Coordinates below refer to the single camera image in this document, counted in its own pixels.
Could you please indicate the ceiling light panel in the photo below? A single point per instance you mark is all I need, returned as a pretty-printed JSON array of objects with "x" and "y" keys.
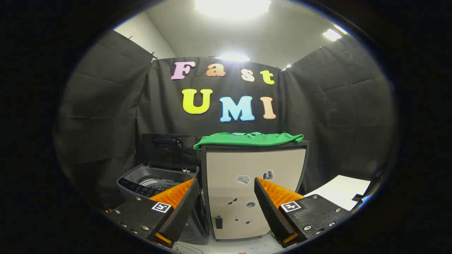
[
  {"x": 332, "y": 34},
  {"x": 232, "y": 57}
]

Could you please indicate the beige cabinet with black frame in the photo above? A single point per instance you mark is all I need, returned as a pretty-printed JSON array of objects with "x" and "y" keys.
[{"x": 229, "y": 165}]

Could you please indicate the green polo shirt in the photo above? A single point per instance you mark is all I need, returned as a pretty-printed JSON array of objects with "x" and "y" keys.
[{"x": 247, "y": 139}]

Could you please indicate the grey washing machine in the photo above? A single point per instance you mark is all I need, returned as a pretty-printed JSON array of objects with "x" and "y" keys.
[{"x": 136, "y": 180}]

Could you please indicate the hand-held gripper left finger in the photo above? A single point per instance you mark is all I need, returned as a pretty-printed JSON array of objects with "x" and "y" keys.
[{"x": 183, "y": 208}]

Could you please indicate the black backdrop cloth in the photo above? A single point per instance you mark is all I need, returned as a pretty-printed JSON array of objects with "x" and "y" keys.
[{"x": 159, "y": 106}]

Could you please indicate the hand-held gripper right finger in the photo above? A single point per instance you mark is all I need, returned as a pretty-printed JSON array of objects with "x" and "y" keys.
[{"x": 268, "y": 208}]

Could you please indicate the large ceiling light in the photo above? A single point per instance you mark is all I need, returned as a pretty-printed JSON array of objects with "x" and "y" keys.
[{"x": 233, "y": 6}]

